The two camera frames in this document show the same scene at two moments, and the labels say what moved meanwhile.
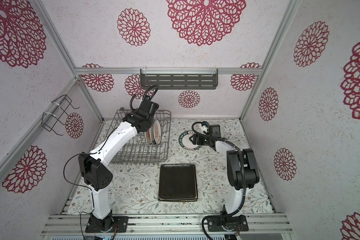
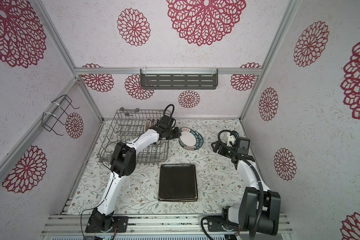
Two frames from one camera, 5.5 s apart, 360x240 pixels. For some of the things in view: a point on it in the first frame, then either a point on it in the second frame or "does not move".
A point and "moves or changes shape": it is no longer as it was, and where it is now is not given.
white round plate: x=147 y=133 moves or changes shape
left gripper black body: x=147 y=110 → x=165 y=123
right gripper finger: x=194 y=139 → x=217 y=145
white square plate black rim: x=180 y=199 does not move
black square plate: x=177 y=182 does not move
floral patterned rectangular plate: x=178 y=200 does not move
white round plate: x=185 y=142 does not move
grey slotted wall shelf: x=179 y=78 does not move
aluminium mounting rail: x=167 y=224 does not move
